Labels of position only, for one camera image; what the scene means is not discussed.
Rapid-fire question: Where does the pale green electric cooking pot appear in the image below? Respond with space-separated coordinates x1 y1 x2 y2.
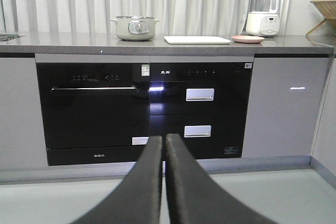
110 16 160 41

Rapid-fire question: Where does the white blender appliance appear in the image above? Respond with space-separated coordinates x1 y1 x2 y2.
246 0 281 37

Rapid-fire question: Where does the grey cabinet door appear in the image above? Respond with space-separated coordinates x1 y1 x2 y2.
1 58 47 169
242 58 329 158

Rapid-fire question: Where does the grey left cabinet door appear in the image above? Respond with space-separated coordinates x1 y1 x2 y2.
1 58 47 169

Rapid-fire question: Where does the white pleated curtain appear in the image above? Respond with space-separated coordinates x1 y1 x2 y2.
0 0 295 36

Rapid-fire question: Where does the pink round plate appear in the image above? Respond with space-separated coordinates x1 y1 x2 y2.
231 35 265 44

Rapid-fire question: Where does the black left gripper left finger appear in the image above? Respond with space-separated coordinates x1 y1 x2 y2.
74 136 163 223

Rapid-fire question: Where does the black built-in dishwasher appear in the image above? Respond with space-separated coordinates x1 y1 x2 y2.
37 63 149 166

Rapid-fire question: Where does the black drawer sterilizer cabinet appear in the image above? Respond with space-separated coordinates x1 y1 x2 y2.
149 62 253 159

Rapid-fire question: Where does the cream bear print tray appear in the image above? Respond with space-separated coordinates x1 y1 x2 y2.
164 36 232 45

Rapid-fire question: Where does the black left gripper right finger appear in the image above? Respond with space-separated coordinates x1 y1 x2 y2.
165 133 274 223

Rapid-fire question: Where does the wooden dish rack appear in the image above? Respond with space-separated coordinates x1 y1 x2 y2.
306 0 336 36

